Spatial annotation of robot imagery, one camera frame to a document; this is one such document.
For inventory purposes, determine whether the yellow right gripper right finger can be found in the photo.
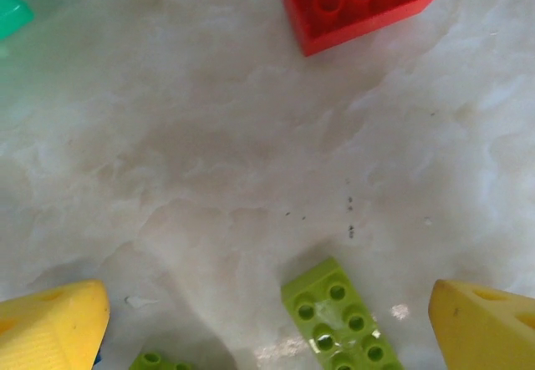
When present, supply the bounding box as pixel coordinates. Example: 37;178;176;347
429;278;535;370

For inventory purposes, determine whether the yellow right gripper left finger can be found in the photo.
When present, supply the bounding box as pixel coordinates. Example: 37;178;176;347
0;278;112;370

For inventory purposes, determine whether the long red lego brick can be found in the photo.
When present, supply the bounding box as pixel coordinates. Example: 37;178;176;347
283;0;442;58

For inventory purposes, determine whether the thick lime lego brick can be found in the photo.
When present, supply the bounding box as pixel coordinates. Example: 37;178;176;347
127;351;196;370

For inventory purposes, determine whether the flat lime lego brick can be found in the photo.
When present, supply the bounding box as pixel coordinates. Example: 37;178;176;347
280;256;405;370

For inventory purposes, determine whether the green bin holding red bricks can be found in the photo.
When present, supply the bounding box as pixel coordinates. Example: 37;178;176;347
0;0;36;43

